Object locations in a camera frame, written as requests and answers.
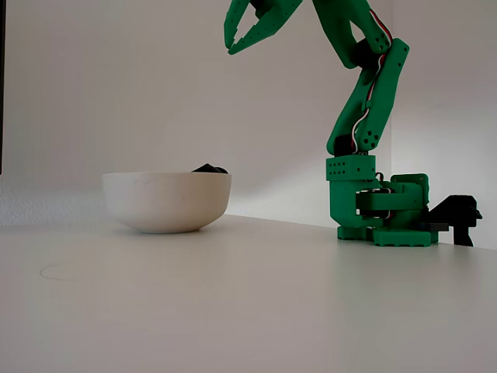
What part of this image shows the dark monitor edge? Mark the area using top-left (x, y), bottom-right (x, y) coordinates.
top-left (0, 0), bottom-right (8, 176)

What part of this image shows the white bowl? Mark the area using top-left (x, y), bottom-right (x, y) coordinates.
top-left (102, 172), bottom-right (233, 235)

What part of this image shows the black object in bowl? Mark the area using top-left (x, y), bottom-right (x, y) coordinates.
top-left (191, 163), bottom-right (229, 175)

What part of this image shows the black table clamp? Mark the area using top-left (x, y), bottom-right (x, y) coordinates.
top-left (421, 193), bottom-right (484, 247)

